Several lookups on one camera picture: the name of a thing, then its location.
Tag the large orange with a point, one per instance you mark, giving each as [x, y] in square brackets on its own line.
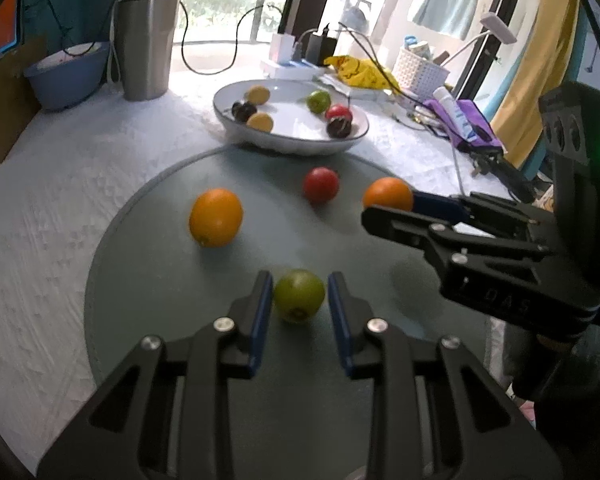
[215, 217]

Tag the yellow lemon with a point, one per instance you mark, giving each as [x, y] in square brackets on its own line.
[260, 121]
[257, 94]

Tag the red tomato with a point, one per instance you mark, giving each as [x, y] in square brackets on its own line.
[338, 111]
[321, 185]

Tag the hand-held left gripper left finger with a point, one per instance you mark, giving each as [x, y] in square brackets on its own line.
[261, 320]

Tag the white bowl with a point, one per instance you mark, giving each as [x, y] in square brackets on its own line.
[290, 130]

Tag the balcony railing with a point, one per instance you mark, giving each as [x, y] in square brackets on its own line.
[256, 10]

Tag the brown cardboard box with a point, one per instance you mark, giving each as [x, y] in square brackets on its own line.
[5, 105]

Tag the green lime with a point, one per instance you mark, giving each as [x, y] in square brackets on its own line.
[299, 295]
[318, 101]

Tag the white tube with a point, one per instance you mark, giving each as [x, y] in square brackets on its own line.
[455, 112]

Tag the white charger plug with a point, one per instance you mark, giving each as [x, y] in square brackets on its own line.
[283, 47]

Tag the person's right forearm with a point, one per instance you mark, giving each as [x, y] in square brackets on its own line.
[570, 410]

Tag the white desk lamp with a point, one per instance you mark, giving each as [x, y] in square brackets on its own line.
[500, 27]

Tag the black car key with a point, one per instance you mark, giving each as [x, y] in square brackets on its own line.
[490, 165]

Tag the yellow plastic bag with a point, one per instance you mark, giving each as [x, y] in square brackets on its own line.
[362, 72]

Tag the yellow curtain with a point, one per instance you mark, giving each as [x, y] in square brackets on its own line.
[535, 85]

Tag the dark purple plum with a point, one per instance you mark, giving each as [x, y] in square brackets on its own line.
[243, 110]
[339, 128]

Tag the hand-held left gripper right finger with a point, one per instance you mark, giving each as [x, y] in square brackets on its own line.
[337, 320]

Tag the white power strip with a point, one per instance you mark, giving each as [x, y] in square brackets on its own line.
[290, 67]

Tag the small orange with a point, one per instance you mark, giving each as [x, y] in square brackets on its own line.
[386, 192]

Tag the white perforated basket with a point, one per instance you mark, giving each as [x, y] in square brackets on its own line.
[420, 75]

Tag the black charger plug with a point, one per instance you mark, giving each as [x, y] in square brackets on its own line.
[321, 46]

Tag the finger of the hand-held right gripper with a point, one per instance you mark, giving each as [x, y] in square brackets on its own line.
[435, 205]
[395, 222]

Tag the steel tumbler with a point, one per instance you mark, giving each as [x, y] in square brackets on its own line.
[145, 45]

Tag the grey round placemat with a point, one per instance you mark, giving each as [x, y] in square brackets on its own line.
[180, 285]

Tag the blue plastic bowl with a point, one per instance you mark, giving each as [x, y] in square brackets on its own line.
[65, 77]

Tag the purple pouch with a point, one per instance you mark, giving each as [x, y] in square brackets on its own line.
[472, 130]

